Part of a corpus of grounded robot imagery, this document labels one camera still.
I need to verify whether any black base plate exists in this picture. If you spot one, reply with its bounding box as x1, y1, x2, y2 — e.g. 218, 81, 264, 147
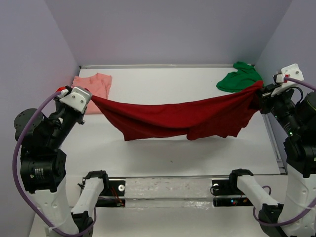
96, 179, 126, 208
210, 179, 253, 207

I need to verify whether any pink t shirt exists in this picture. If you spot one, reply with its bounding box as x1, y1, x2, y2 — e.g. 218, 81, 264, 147
69, 72, 113, 116

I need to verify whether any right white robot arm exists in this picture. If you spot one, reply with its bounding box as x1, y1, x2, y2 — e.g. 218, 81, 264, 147
229, 85, 316, 237

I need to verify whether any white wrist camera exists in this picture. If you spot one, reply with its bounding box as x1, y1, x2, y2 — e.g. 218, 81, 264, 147
57, 86, 92, 115
274, 63, 304, 85

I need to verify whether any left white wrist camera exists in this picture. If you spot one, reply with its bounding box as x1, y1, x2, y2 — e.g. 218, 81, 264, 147
57, 86, 92, 115

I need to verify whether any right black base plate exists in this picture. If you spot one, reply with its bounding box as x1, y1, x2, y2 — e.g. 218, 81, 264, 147
210, 179, 253, 207

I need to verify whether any red t shirt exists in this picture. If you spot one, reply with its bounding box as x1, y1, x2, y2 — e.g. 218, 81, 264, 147
92, 80, 263, 141

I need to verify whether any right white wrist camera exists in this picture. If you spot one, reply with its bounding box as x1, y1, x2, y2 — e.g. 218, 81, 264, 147
274, 63, 304, 85

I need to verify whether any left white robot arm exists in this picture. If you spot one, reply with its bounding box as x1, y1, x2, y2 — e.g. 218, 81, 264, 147
12, 92, 109, 237

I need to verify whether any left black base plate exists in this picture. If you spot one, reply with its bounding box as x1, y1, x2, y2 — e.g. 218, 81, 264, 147
96, 179, 126, 208

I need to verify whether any green t shirt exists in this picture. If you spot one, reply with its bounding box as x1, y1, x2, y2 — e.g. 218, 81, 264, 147
216, 62, 262, 93

